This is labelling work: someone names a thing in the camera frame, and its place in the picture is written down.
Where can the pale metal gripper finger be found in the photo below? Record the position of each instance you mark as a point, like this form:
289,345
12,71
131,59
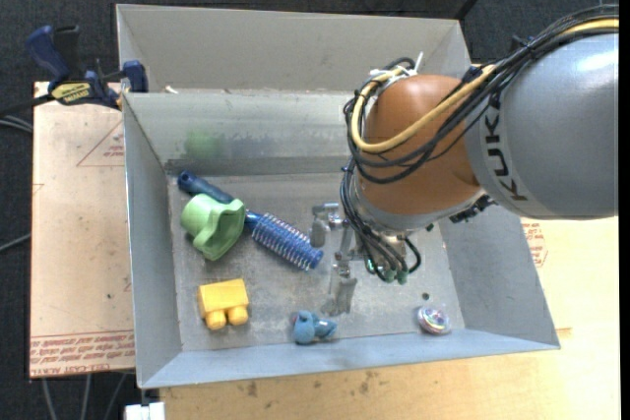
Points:
343,292
320,231

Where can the blue hair brush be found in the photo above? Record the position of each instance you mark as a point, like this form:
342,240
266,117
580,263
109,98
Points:
288,243

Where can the blue toy animal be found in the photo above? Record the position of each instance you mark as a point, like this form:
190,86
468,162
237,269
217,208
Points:
305,327

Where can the grey metal bin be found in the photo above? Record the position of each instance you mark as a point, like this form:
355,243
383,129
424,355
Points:
275,300

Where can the colourful spinning top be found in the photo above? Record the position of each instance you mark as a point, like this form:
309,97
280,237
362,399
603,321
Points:
434,320

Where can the green plastic cup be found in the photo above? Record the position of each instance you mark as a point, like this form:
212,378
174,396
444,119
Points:
209,223

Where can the yellow toy brick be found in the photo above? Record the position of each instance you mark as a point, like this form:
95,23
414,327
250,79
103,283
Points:
224,300

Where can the brown cardboard board, red print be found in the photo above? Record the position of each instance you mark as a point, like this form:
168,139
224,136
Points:
79,231

